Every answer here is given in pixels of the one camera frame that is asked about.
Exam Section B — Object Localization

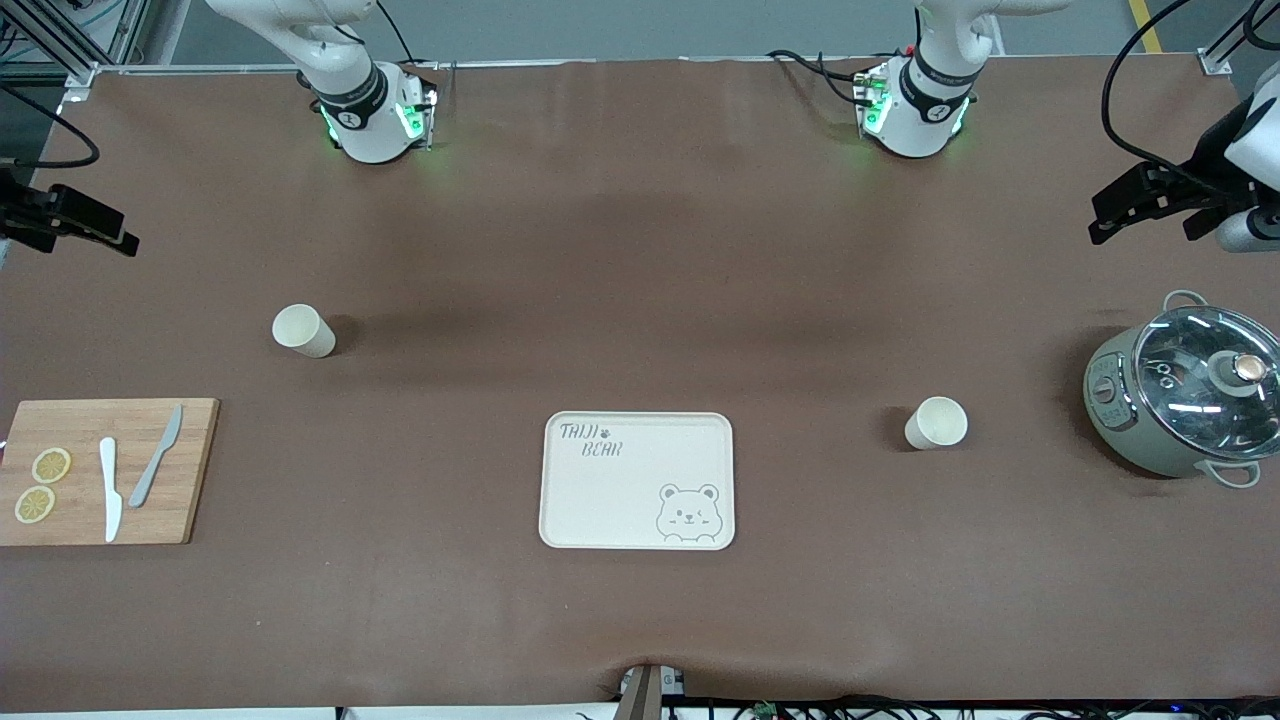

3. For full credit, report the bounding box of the white plastic cup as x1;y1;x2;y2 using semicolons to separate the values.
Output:
904;396;969;451
271;303;338;359

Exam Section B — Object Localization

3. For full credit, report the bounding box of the glass pot lid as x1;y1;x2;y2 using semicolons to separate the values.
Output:
1133;305;1280;461

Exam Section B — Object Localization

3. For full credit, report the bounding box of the wooden cutting board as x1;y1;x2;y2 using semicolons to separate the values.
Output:
0;398;220;547

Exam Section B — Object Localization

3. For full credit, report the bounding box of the grey-green cooking pot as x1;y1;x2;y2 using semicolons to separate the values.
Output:
1083;289;1280;490

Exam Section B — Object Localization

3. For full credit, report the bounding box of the grey plastic knife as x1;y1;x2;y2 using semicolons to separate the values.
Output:
128;404;185;509

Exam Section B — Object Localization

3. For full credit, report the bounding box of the white plastic knife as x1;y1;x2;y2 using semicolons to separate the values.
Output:
98;437;124;543

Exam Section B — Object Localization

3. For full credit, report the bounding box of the beige bear print tray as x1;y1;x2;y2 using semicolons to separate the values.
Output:
539;411;736;551

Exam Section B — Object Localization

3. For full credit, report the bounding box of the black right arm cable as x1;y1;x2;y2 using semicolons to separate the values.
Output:
0;85;102;171

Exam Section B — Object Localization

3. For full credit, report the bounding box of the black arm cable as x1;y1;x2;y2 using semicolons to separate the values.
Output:
1101;0;1280;193
0;85;102;171

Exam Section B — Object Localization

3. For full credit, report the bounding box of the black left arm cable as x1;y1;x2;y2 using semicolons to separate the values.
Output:
1101;0;1280;193

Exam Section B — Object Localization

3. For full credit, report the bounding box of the aluminium frame profile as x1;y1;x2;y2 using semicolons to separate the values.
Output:
1198;0;1280;77
0;0;136;93

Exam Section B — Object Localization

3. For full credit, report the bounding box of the black base cable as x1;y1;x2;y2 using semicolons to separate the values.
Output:
767;48;871;107
372;0;441;67

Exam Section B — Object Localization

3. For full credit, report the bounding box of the brown mounting post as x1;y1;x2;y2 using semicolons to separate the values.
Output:
617;663;666;720

